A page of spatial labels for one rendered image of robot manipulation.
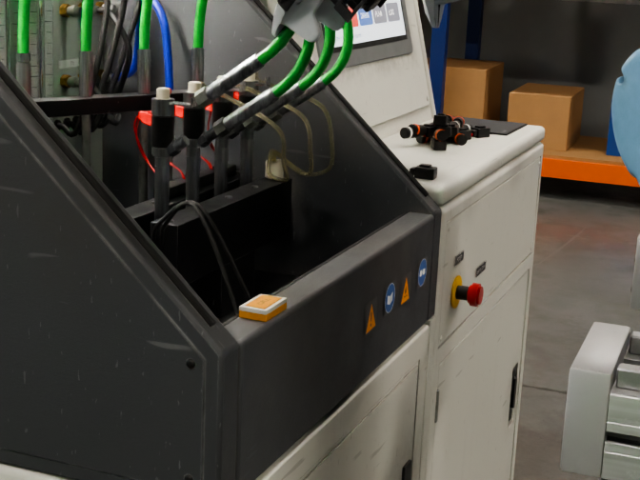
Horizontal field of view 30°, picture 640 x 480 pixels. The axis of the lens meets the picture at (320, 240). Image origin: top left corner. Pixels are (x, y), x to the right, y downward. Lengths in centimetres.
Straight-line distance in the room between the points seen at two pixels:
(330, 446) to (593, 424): 48
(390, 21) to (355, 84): 23
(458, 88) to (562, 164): 74
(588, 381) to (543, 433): 246
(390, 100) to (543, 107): 453
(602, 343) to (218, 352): 34
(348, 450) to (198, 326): 43
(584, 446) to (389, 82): 128
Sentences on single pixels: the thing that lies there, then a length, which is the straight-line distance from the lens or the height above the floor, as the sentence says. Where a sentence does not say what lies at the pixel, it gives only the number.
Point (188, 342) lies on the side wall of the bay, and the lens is 109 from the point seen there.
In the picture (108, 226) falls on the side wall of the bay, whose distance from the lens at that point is 111.
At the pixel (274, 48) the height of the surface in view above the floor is 119.
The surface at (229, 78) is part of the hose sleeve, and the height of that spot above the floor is 115.
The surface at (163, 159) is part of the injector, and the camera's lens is 146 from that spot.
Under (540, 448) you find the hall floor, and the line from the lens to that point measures 334.
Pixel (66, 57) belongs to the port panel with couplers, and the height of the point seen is 113.
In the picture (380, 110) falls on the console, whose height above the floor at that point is 103.
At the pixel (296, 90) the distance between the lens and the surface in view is 154.
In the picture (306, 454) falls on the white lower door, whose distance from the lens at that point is 133.
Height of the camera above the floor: 132
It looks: 14 degrees down
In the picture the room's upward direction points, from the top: 3 degrees clockwise
